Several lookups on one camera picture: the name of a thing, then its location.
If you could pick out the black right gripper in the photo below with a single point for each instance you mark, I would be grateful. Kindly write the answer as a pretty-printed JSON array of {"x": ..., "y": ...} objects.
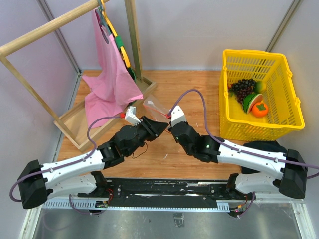
[{"x": 169, "y": 129}]

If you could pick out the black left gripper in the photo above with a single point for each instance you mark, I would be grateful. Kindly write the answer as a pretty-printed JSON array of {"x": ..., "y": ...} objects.
[{"x": 154, "y": 129}]

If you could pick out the clear zip bag orange zipper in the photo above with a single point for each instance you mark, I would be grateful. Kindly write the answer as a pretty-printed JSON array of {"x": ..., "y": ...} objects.
[{"x": 156, "y": 109}]

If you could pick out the watermelon slice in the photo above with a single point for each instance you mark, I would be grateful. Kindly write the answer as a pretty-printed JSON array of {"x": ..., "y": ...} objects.
[{"x": 250, "y": 100}]

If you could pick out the yellow green mango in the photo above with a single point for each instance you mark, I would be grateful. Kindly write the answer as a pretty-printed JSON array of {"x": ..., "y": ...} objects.
[{"x": 259, "y": 87}]

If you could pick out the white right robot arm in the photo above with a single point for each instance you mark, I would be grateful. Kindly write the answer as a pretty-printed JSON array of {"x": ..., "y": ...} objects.
[{"x": 272, "y": 171}]

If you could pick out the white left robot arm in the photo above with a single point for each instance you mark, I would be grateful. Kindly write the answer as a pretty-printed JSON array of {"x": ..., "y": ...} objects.
[{"x": 37, "y": 180}]

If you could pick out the pink t-shirt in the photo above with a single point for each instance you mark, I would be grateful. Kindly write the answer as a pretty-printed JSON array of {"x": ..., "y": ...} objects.
[{"x": 113, "y": 89}]

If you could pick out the yellow hanger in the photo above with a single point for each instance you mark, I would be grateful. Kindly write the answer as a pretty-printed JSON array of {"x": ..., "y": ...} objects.
[{"x": 113, "y": 32}]

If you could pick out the dark grape bunch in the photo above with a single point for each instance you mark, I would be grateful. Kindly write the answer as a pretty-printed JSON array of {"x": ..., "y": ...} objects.
[{"x": 242, "y": 88}]

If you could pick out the orange persimmon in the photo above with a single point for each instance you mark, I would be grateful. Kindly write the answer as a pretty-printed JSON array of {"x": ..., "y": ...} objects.
[{"x": 260, "y": 109}]

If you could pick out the green hanger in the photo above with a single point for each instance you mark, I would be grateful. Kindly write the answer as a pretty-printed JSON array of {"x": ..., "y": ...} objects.
[{"x": 124, "y": 56}]

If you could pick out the dark navy cloth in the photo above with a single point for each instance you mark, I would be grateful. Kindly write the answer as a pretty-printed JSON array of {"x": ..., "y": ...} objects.
[{"x": 270, "y": 146}]

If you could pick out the grey hanger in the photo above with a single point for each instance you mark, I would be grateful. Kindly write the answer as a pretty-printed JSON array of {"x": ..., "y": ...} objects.
[{"x": 100, "y": 15}]

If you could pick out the yellow plastic basket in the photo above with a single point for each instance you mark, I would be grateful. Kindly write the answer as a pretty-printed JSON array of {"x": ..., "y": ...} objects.
[{"x": 285, "y": 114}]

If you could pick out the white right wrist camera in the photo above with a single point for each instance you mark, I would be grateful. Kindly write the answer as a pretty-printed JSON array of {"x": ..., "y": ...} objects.
[{"x": 177, "y": 116}]

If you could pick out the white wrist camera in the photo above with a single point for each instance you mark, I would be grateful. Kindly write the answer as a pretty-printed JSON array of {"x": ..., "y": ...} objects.
[
  {"x": 130, "y": 116},
  {"x": 177, "y": 116}
]

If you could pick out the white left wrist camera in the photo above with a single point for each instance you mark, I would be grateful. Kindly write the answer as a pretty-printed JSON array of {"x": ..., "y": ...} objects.
[{"x": 130, "y": 116}]

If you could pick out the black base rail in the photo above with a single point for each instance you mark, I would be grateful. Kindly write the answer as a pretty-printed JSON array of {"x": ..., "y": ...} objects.
[{"x": 164, "y": 193}]

